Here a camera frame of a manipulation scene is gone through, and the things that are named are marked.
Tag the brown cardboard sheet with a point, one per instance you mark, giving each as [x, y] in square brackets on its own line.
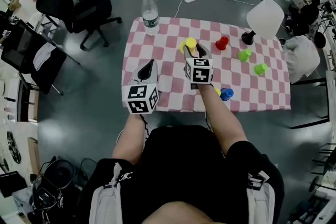
[34, 156]

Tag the green paper cup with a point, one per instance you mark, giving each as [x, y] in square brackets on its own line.
[260, 69]
[244, 55]

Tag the black wheel rim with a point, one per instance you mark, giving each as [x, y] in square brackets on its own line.
[13, 147]

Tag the blue paper cup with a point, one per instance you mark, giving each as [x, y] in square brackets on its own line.
[227, 94]

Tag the person's left forearm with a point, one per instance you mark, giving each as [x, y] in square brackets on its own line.
[128, 139]

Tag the yellow paper cup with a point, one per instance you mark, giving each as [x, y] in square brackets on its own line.
[190, 43]
[218, 91]

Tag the white desk black frame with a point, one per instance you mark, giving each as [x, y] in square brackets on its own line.
[331, 91]

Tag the person's right forearm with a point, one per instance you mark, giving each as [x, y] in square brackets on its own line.
[225, 126]

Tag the wooden open shelf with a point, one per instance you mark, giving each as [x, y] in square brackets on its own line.
[27, 101]

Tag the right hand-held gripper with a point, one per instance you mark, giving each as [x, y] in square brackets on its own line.
[199, 70]

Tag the black helmet device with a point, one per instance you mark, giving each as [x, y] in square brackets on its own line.
[61, 173]

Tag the black office chair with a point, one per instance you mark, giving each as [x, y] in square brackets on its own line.
[86, 10]

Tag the black mesh chair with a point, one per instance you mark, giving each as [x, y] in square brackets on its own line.
[52, 73]

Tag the clear plastic water bottle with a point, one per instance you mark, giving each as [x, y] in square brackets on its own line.
[150, 15]

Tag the red paper cup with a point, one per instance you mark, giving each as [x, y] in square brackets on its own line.
[222, 43]

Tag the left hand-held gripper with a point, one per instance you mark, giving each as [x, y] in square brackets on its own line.
[136, 93]

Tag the white table lamp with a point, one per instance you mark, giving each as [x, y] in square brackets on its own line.
[265, 18]

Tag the pink white checkered tablecloth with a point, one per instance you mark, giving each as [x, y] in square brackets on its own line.
[168, 60]

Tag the person's black shirt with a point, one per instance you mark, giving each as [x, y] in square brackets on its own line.
[178, 165]

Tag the white cloth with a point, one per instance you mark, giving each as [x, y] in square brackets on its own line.
[43, 55]

